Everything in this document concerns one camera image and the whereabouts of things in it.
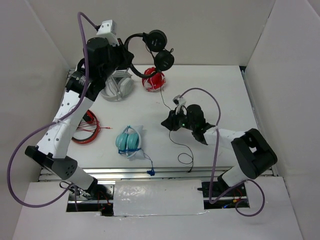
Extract aluminium rail frame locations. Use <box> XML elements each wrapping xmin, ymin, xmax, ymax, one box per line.
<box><xmin>38</xmin><ymin>166</ymin><xmax>233</xmax><ymax>181</ymax></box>

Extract black wired headphones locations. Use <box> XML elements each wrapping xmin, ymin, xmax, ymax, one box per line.
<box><xmin>123</xmin><ymin>29</ymin><xmax>196</xmax><ymax>173</ymax></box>

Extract white foil-covered panel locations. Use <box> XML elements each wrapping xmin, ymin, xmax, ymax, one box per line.
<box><xmin>113</xmin><ymin>179</ymin><xmax>205</xmax><ymax>217</ymax></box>

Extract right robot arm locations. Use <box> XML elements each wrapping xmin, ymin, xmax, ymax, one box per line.
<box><xmin>161</xmin><ymin>104</ymin><xmax>278</xmax><ymax>196</ymax></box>

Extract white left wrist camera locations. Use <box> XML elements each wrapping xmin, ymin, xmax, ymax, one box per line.
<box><xmin>96</xmin><ymin>19</ymin><xmax>117</xmax><ymax>38</ymax></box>

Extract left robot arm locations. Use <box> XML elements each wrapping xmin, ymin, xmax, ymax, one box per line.
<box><xmin>25</xmin><ymin>37</ymin><xmax>134</xmax><ymax>200</ymax></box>

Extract teal white headphones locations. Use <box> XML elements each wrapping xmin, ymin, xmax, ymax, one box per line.
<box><xmin>114</xmin><ymin>124</ymin><xmax>156</xmax><ymax>177</ymax></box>

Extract red black headphones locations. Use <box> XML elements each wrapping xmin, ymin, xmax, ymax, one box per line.
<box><xmin>71</xmin><ymin>109</ymin><xmax>112</xmax><ymax>145</ymax></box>

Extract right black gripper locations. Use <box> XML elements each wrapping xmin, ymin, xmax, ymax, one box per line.
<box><xmin>161</xmin><ymin>106</ymin><xmax>196</xmax><ymax>131</ymax></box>

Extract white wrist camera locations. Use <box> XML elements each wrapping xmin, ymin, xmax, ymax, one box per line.
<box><xmin>96</xmin><ymin>19</ymin><xmax>117</xmax><ymax>38</ymax></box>
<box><xmin>172</xmin><ymin>95</ymin><xmax>186</xmax><ymax>115</ymax></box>

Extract red wrapped headphones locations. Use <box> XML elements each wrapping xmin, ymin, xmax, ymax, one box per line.
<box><xmin>142</xmin><ymin>67</ymin><xmax>167</xmax><ymax>93</ymax></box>

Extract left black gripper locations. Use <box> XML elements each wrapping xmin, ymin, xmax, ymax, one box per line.
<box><xmin>100</xmin><ymin>38</ymin><xmax>135</xmax><ymax>81</ymax></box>

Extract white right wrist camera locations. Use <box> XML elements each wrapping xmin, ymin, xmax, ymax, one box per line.
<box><xmin>172</xmin><ymin>95</ymin><xmax>186</xmax><ymax>115</ymax></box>

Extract grey white headphones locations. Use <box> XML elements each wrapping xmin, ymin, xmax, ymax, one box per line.
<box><xmin>100</xmin><ymin>70</ymin><xmax>134</xmax><ymax>102</ymax></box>

